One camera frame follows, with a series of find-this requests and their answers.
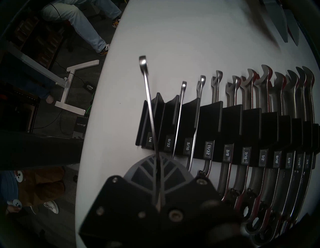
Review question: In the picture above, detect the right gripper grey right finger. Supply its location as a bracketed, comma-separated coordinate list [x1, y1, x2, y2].
[160, 153, 244, 248]

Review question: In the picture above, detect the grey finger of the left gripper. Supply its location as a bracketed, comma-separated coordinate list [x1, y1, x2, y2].
[262, 0, 288, 42]
[285, 10, 300, 47]

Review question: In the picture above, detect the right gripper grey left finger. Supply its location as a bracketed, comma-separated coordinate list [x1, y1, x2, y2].
[79, 154, 160, 248]

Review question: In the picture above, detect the smallest silver ratcheting wrench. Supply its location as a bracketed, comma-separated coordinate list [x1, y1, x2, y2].
[139, 55, 165, 208]

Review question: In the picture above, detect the black wrench holder case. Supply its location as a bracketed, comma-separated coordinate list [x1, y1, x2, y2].
[135, 92, 320, 168]

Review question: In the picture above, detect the silver ratcheting combination wrench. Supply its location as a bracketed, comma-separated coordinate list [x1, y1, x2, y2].
[271, 70, 300, 240]
[216, 76, 242, 202]
[200, 70, 223, 179]
[287, 66, 317, 225]
[244, 64, 273, 234]
[172, 81, 187, 159]
[250, 72, 287, 247]
[186, 75, 207, 173]
[232, 69, 258, 218]
[280, 67, 308, 235]

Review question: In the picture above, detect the person in brown trousers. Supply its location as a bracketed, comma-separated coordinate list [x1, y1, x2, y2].
[0, 167, 66, 215]

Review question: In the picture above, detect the black box on floor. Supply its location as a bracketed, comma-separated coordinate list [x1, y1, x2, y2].
[72, 115, 88, 140]

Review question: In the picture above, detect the white desk leg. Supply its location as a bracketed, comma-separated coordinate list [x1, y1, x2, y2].
[5, 41, 100, 116]

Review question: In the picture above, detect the person in blue jeans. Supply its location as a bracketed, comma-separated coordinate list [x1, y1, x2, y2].
[40, 0, 123, 56]

